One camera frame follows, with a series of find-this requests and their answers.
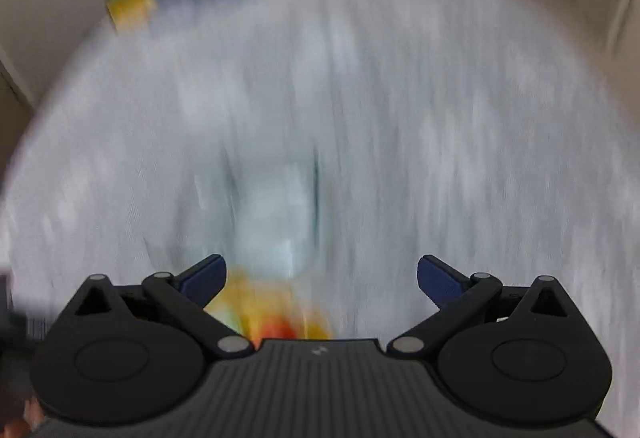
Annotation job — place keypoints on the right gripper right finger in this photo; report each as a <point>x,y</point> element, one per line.
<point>460,300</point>

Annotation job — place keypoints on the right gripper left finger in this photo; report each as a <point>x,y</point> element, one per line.
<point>182,300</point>

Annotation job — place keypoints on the yellow box lid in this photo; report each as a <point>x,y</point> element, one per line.
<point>266,308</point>

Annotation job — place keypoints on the clear plastic storage box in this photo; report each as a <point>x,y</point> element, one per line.
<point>259,208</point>

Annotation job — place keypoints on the grey floral lace tablecloth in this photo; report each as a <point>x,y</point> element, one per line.
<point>467,129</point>

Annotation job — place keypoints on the small yellow round case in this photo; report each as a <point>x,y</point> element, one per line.
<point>130,15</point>

